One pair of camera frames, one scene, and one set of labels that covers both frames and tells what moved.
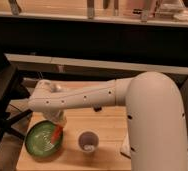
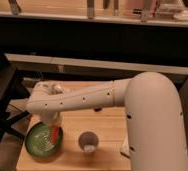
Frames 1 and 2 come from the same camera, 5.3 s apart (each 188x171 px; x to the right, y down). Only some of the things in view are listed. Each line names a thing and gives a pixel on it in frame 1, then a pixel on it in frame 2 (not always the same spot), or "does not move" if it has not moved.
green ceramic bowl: [38, 139] does not move
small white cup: [88, 141] does not move
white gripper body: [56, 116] -> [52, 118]
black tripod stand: [4, 87] does not move
